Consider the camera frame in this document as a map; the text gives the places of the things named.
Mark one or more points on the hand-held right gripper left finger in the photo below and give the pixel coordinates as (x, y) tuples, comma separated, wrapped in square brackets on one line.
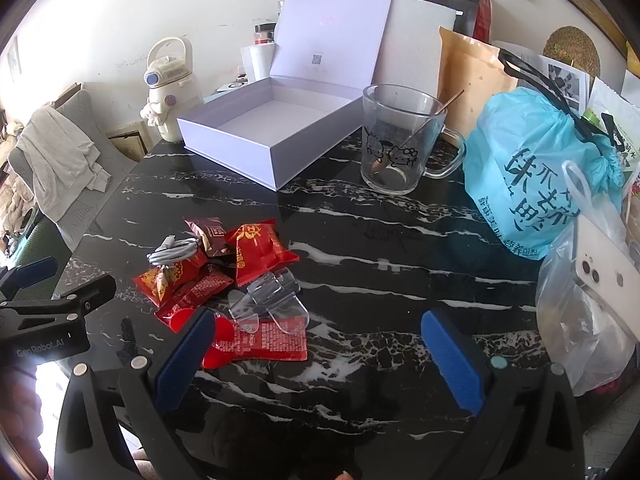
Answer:
[(185, 355)]

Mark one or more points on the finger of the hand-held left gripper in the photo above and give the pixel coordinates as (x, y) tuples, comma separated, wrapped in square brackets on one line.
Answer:
[(85, 295), (27, 271)]

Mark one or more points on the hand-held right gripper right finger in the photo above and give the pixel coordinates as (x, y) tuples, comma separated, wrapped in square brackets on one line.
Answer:
[(452, 365)]

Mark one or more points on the red candy packet white text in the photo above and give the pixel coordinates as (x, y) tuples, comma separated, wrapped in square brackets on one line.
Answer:
[(270, 342), (200, 295)]

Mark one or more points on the red candy packet cartoon couple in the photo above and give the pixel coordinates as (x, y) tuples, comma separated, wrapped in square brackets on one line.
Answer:
[(160, 280)]

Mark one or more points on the dark brown candy packet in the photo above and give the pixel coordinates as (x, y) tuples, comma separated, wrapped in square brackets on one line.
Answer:
[(212, 235)]

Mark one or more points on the red candy packet gold characters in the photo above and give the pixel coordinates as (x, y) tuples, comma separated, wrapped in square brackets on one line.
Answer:
[(260, 255)]

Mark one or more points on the white gift box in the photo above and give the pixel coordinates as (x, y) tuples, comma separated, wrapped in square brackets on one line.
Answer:
[(280, 120)]

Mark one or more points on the dark green stool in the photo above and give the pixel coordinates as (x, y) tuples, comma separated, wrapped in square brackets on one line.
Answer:
[(40, 242)]

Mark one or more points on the pile of beige clothes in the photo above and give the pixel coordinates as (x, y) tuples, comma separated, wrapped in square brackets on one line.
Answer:
[(12, 200)]

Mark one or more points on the clear plastic bag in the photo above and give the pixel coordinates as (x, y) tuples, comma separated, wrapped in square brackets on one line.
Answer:
[(565, 320)]

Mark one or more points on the grey cloth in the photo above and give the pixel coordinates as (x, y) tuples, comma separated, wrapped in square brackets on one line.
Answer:
[(55, 150)]

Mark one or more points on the grey chair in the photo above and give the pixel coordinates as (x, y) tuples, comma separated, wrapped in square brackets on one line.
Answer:
[(100, 145)]

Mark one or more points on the white smartphone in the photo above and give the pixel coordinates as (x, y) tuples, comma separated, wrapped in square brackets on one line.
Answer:
[(600, 280)]

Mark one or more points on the blue plastic bag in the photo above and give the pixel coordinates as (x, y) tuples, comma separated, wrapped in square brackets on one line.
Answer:
[(510, 130)]

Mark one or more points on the glass mug with cartoon print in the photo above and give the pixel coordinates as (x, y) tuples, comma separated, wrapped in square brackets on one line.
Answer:
[(380, 110)]

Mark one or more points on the thin brown stirring stick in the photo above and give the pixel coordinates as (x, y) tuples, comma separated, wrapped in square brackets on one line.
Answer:
[(452, 97)]

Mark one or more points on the brown paper bag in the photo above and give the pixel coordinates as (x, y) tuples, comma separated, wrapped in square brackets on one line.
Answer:
[(475, 85)]

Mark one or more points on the white tissue roll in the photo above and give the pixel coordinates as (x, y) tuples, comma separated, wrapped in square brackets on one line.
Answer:
[(265, 62)]

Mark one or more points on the green and white packet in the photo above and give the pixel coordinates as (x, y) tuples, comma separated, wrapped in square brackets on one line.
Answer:
[(615, 105)]

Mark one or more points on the black and white printed paper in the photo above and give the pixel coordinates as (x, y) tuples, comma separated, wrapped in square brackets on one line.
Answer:
[(567, 80)]

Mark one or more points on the black-lidded jar with red label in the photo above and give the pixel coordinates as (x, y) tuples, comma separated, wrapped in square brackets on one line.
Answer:
[(264, 35)]

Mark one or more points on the white foam sheet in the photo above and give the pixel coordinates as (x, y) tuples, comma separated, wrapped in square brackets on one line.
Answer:
[(415, 45)]

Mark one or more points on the woven straw mat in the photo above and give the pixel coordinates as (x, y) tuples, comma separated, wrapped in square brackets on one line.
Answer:
[(570, 45)]

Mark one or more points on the red pouch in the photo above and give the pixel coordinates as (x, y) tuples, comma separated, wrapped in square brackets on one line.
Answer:
[(482, 15)]

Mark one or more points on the black bag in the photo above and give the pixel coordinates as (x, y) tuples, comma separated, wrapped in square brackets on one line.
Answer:
[(462, 10)]

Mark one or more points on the yellow packet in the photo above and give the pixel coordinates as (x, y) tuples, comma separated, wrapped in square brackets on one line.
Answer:
[(633, 57)]

